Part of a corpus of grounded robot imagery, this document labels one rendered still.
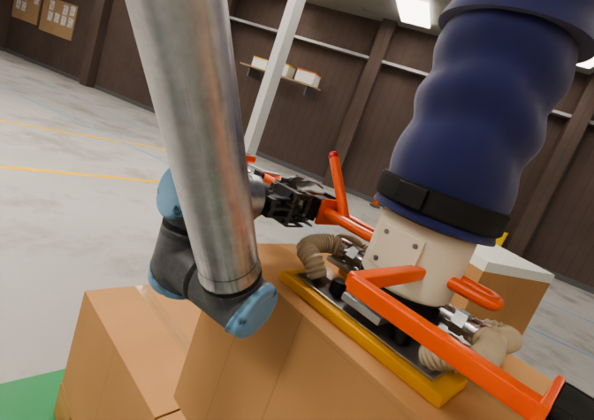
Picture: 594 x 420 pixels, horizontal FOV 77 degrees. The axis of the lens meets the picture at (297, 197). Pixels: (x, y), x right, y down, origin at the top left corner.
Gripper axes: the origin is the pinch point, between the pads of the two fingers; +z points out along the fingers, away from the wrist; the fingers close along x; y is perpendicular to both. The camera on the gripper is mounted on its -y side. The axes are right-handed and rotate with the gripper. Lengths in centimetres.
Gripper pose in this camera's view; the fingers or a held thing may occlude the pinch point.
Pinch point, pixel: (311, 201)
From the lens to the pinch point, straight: 86.7
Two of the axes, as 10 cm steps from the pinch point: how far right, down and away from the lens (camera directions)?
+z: 6.7, 0.8, 7.4
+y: 6.7, 3.8, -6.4
